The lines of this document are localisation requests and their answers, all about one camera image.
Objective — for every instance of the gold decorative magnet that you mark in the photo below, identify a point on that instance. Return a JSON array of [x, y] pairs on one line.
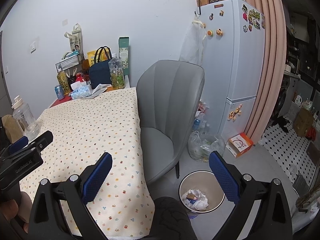
[[235, 113]]

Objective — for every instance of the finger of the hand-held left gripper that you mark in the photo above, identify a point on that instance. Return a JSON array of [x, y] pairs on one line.
[[18, 145], [41, 141]]

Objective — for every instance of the red container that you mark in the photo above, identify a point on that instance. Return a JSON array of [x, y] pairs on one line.
[[80, 78]]

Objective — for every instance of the white wall switch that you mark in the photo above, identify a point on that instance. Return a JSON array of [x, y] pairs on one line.
[[34, 45]]

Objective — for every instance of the white refrigerator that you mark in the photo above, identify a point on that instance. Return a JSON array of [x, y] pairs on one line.
[[237, 62]]

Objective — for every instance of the orange round magnet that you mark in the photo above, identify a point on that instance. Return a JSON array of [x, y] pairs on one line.
[[209, 33]]

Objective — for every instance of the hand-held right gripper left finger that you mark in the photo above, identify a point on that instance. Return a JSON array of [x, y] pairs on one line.
[[98, 177]]

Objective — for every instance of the cluster of fridge magnets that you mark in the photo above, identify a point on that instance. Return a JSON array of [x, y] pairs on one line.
[[253, 17]]

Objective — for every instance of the brown plush toy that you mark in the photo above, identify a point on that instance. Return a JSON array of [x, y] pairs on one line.
[[85, 63]]

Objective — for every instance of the red table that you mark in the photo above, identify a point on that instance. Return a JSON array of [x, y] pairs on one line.
[[58, 103]]

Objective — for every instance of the black pen holder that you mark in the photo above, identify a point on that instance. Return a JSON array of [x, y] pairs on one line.
[[71, 80]]

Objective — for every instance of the orange white cardboard box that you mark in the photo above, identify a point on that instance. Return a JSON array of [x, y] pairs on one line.
[[240, 145]]

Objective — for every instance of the large yellow tea bottle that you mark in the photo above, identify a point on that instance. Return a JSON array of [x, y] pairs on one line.
[[117, 72]]

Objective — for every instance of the person's leg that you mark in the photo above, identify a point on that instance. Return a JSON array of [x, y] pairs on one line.
[[172, 220]]

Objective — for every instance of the washing machine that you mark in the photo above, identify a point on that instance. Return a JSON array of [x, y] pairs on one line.
[[282, 97]]

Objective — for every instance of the small brown box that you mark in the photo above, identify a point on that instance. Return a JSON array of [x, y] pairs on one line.
[[191, 195]]

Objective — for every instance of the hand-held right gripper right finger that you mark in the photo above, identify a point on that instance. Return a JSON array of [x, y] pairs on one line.
[[225, 177]]

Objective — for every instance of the round white bin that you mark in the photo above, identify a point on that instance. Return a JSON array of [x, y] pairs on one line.
[[215, 185]]

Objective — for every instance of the grey door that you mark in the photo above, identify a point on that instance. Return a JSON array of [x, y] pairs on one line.
[[2, 67]]

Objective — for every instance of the white jug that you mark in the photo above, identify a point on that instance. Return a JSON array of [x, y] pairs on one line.
[[297, 101]]

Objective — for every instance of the grey cloth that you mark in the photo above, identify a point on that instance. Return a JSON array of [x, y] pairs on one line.
[[100, 90]]

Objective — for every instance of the person's left hand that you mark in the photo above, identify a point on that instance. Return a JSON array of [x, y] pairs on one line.
[[26, 205]]

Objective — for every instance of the blue label plastic bottle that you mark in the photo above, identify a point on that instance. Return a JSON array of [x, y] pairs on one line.
[[198, 123]]

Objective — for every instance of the white paper bag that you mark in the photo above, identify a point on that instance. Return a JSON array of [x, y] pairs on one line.
[[76, 40]]

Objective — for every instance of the blue tissue box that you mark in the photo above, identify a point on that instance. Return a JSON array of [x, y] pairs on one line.
[[81, 92]]

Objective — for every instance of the navy lunch bag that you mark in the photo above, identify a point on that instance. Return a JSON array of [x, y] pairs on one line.
[[100, 75]]

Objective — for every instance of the yellow snack bag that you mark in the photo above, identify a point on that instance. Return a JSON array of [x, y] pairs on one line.
[[92, 56]]

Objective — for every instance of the large clear water jug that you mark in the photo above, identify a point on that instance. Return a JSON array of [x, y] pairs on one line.
[[25, 120]]

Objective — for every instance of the yellow figure magnet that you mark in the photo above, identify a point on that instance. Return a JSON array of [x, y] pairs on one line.
[[219, 32]]

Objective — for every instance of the pink curtain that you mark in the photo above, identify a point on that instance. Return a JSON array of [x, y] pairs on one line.
[[265, 55]]

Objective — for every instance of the white tissue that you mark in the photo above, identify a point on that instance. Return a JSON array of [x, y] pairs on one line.
[[201, 201]]

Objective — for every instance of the bicycle magnet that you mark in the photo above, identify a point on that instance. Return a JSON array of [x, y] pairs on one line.
[[211, 17]]

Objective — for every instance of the brown cardboard box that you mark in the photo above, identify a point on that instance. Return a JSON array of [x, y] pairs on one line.
[[303, 122]]

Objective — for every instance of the printed paper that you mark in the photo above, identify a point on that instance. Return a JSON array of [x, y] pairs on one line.
[[185, 200]]

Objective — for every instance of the clear plastic bag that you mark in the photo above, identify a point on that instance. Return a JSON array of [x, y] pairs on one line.
[[205, 146]]

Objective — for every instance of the green carton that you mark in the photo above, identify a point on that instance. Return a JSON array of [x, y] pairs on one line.
[[124, 47]]

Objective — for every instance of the blue tissue pack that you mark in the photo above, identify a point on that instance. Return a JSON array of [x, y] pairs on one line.
[[192, 202]]

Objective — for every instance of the white hanging plastic bag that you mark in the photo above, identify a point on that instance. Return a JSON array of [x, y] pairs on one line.
[[192, 47]]

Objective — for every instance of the brown strip magnet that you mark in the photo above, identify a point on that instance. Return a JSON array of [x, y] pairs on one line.
[[219, 5]]

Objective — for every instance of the grey chair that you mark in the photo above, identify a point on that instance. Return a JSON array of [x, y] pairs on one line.
[[170, 100]]

